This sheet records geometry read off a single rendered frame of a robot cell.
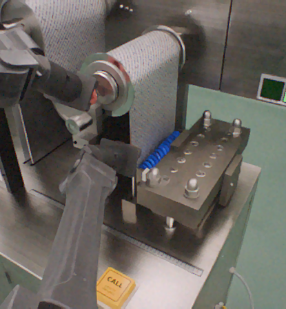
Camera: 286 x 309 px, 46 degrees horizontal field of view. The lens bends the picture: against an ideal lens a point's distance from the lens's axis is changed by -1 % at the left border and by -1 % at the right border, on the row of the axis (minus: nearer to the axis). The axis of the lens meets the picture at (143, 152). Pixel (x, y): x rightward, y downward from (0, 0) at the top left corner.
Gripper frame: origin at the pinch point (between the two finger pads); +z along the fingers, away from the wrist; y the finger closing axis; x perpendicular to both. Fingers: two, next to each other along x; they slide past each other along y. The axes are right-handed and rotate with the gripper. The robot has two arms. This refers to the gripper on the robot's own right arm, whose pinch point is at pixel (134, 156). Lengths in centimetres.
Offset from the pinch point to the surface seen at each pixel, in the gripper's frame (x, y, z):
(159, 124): 8.9, 0.3, 8.8
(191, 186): -1.7, 16.8, -2.3
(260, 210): -33, 22, 153
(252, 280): -61, 32, 107
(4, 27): 21.6, -29.4, -21.1
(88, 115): 7.4, -8.6, -11.3
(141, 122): 8.7, 0.3, -1.9
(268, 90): 25.3, 23.2, 20.0
